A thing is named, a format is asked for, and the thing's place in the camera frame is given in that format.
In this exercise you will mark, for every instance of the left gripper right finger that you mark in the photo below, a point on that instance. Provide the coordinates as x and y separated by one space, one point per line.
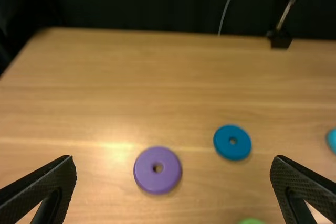
309 184

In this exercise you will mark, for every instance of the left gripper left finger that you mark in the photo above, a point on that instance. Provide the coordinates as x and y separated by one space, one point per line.
23 200

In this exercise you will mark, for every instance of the black clamp stand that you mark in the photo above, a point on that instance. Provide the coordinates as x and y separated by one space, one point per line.
281 41

